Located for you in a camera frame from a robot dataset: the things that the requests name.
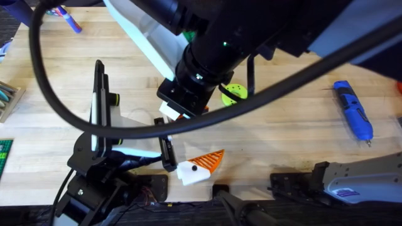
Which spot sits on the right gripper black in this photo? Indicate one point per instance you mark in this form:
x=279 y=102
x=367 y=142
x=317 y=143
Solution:
x=204 y=69

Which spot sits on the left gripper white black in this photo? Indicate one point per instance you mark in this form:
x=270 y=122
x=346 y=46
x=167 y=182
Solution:
x=127 y=120

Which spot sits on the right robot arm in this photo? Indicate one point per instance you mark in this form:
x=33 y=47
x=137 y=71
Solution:
x=361 y=179

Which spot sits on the blue electric screwdriver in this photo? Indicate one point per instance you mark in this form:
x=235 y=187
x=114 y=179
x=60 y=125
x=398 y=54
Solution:
x=353 y=110

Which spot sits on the green disc with holes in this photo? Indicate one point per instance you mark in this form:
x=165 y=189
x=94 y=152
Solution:
x=234 y=91

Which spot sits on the left wrist upright plate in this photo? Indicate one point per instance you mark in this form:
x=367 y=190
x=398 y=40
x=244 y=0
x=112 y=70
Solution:
x=102 y=94

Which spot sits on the blue marker pen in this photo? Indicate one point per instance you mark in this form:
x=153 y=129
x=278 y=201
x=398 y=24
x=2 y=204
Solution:
x=73 y=22

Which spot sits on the wooden box with tools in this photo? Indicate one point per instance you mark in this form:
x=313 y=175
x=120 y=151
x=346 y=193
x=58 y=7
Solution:
x=8 y=100

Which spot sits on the green board with blocks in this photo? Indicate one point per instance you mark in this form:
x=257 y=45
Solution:
x=4 y=157

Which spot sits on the dark blue tube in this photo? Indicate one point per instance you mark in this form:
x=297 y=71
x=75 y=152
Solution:
x=17 y=11

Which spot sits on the small red thing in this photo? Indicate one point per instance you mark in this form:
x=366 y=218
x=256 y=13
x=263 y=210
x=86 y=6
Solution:
x=399 y=87

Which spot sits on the black stand post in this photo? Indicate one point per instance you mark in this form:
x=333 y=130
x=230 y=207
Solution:
x=238 y=205

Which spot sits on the black rail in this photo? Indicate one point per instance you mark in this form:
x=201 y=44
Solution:
x=329 y=217

